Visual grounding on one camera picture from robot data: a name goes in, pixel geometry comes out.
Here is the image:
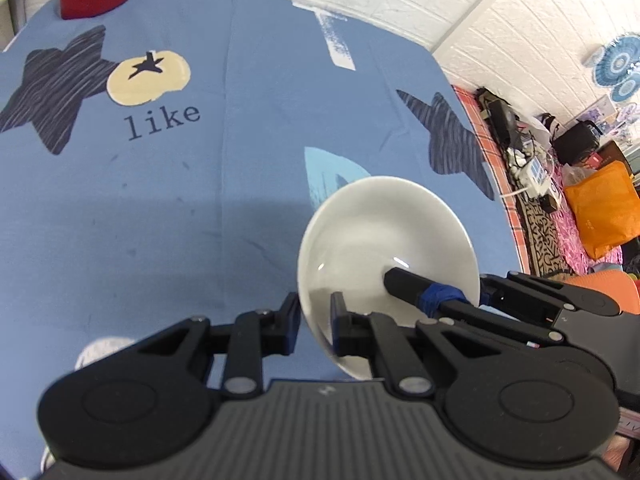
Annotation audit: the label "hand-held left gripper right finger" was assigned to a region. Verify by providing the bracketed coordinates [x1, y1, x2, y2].
[330, 292, 501, 396]

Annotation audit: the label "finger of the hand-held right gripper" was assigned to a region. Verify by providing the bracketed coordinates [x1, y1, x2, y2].
[477, 271, 622, 324]
[384, 267, 564, 347]

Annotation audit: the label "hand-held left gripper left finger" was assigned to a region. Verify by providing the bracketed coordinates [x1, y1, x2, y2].
[135, 291, 302, 396]

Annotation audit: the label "white ceramic bowl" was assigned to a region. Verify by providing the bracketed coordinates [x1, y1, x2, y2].
[297, 176, 481, 381]

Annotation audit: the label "pink patterned cloth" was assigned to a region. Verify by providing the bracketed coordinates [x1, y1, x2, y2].
[550, 200, 596, 273]

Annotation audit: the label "black and cream patterned rug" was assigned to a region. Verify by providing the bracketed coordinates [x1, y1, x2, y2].
[515, 190, 563, 276]

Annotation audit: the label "orange chair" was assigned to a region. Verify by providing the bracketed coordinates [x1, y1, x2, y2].
[582, 265, 640, 316]

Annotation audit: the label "orange bag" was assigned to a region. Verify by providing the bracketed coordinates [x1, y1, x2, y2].
[564, 160, 640, 260]

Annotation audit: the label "white power strip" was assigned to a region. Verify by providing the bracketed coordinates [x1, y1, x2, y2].
[505, 152, 553, 196]

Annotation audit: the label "dark red box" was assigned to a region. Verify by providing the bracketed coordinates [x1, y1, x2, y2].
[585, 142, 626, 171]

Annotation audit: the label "black bag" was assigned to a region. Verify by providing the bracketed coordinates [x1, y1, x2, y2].
[552, 120, 601, 166]

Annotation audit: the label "red plaid cloth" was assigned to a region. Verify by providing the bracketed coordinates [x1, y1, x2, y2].
[452, 85, 533, 273]

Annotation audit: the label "blue printed tablecloth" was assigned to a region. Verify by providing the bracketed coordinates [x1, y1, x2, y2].
[0, 0, 528, 478]

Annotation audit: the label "black box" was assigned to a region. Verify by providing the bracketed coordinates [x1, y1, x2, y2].
[475, 87, 521, 143]

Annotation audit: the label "small blue paper fan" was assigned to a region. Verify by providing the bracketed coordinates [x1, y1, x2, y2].
[610, 75, 640, 103]

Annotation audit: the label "large blue paper fan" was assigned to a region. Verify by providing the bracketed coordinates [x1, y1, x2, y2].
[592, 34, 640, 83]

